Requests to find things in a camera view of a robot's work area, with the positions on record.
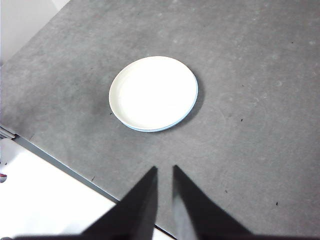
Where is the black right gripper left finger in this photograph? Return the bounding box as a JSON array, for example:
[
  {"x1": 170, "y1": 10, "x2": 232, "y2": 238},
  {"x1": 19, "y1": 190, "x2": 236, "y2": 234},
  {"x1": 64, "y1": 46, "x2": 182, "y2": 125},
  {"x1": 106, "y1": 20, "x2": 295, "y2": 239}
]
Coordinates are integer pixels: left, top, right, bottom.
[{"x1": 82, "y1": 166, "x2": 159, "y2": 240}]

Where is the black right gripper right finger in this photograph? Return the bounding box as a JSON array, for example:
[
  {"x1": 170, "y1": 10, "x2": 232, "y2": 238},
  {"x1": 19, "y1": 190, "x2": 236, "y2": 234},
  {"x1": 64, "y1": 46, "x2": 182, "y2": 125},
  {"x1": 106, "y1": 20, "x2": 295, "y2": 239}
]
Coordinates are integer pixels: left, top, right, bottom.
[{"x1": 171, "y1": 164, "x2": 252, "y2": 240}]

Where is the blue round plate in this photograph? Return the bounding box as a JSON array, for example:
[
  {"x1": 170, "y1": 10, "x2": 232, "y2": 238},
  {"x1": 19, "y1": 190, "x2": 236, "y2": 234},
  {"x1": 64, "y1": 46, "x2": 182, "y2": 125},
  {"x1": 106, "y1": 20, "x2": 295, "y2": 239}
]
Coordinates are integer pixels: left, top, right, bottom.
[{"x1": 122, "y1": 74, "x2": 200, "y2": 133}]

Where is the white round plate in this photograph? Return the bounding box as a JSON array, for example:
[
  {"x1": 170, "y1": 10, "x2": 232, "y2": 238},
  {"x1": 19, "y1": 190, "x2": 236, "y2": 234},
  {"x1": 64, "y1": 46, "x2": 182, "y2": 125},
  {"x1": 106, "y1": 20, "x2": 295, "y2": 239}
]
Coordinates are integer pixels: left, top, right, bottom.
[{"x1": 108, "y1": 55, "x2": 198, "y2": 132}]

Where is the grey metal frame bar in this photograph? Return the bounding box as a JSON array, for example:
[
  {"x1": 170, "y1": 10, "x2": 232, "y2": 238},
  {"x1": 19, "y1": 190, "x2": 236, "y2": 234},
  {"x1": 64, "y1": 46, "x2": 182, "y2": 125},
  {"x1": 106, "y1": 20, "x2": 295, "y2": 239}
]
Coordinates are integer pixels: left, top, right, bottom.
[{"x1": 0, "y1": 125, "x2": 17, "y2": 140}]

